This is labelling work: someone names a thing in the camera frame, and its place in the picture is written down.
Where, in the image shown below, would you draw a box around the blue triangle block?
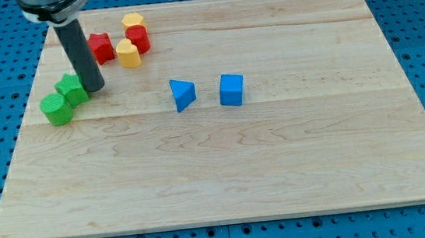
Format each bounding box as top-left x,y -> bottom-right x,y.
169,79 -> 196,113

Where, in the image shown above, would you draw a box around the green cylinder block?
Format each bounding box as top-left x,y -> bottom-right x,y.
39,93 -> 74,126

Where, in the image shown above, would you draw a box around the yellow heart block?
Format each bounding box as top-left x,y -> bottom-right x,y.
115,38 -> 142,68

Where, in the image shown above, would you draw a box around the red cylinder block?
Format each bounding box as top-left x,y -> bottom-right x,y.
125,24 -> 151,54

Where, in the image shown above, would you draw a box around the green star block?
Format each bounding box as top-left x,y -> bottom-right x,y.
54,74 -> 90,108

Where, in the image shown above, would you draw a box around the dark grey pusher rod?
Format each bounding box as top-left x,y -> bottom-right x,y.
54,19 -> 104,93

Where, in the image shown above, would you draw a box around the yellow hexagon block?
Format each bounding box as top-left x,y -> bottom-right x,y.
121,12 -> 147,30

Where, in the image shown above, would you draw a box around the wooden board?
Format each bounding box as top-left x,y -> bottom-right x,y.
0,0 -> 425,238

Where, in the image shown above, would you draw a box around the blue cube block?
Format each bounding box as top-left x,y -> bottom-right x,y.
219,74 -> 244,107

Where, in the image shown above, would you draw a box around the red star block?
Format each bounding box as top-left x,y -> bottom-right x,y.
88,33 -> 115,65

